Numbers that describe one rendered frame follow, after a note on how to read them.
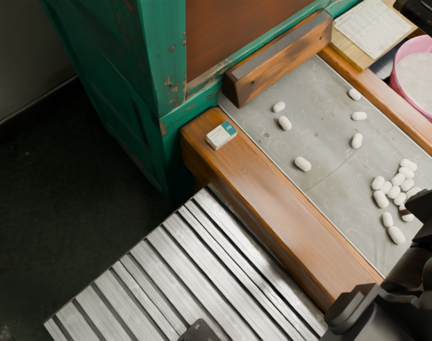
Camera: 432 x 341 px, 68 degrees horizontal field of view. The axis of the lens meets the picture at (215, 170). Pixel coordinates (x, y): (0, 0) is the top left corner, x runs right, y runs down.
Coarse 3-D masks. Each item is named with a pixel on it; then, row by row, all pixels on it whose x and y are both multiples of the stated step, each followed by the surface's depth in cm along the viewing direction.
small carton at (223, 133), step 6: (222, 126) 67; (228, 126) 67; (210, 132) 67; (216, 132) 67; (222, 132) 67; (228, 132) 67; (234, 132) 67; (210, 138) 66; (216, 138) 66; (222, 138) 66; (228, 138) 66; (210, 144) 67; (216, 144) 66; (222, 144) 67
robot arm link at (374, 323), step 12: (372, 312) 27; (384, 312) 27; (360, 324) 26; (372, 324) 26; (384, 324) 26; (396, 324) 27; (324, 336) 30; (336, 336) 28; (348, 336) 26; (360, 336) 25; (372, 336) 25; (384, 336) 26; (396, 336) 26; (408, 336) 27
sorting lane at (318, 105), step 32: (320, 64) 81; (256, 96) 76; (288, 96) 77; (320, 96) 77; (256, 128) 73; (320, 128) 74; (352, 128) 75; (384, 128) 76; (288, 160) 71; (320, 160) 71; (352, 160) 72; (384, 160) 72; (416, 160) 73; (320, 192) 68; (352, 192) 69; (352, 224) 66; (416, 224) 68; (384, 256) 64
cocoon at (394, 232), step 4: (392, 228) 65; (396, 228) 65; (388, 232) 66; (392, 232) 65; (396, 232) 64; (400, 232) 64; (392, 236) 65; (396, 236) 64; (400, 236) 64; (396, 240) 64; (400, 240) 64; (404, 240) 64
